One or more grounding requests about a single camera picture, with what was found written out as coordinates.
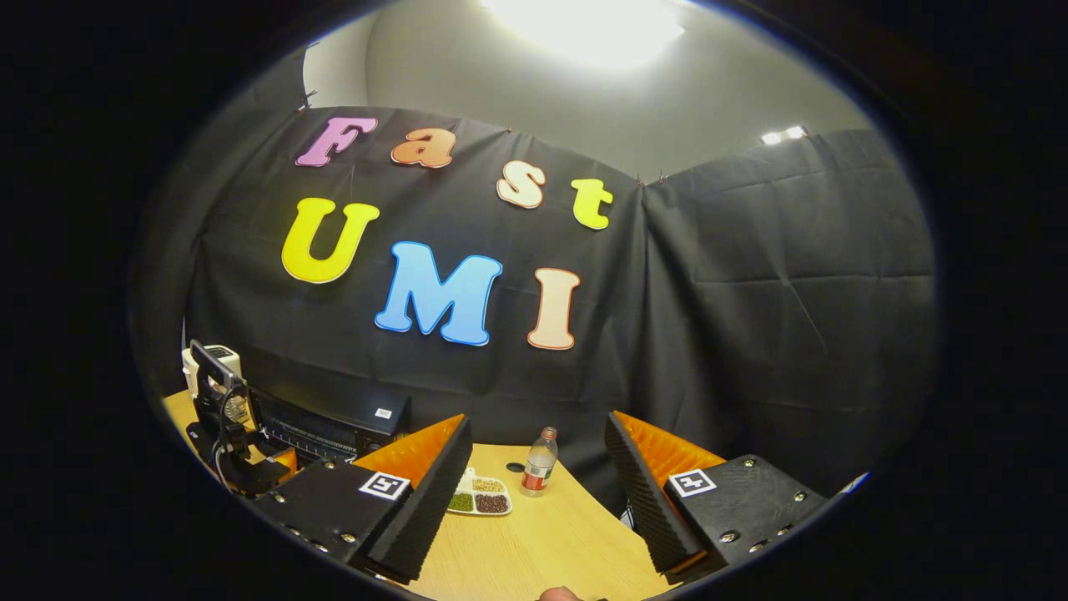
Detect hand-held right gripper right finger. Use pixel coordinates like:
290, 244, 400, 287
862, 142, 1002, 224
604, 411, 831, 585

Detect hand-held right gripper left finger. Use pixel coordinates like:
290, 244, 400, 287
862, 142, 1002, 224
250, 415, 474, 585

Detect white divided bean plate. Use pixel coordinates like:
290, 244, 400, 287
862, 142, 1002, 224
446, 467, 513, 517

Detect black electric oven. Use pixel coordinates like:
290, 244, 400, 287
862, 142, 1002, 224
250, 386, 412, 468

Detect clear bottle with red label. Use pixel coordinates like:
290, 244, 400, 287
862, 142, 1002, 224
521, 427, 559, 498

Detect white toaster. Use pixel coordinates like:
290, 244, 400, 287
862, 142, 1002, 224
182, 344, 243, 398

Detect black backdrop cloth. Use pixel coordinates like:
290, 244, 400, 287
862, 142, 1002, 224
129, 50, 940, 514

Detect large ceiling light panel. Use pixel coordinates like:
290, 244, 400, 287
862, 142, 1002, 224
484, 0, 685, 68

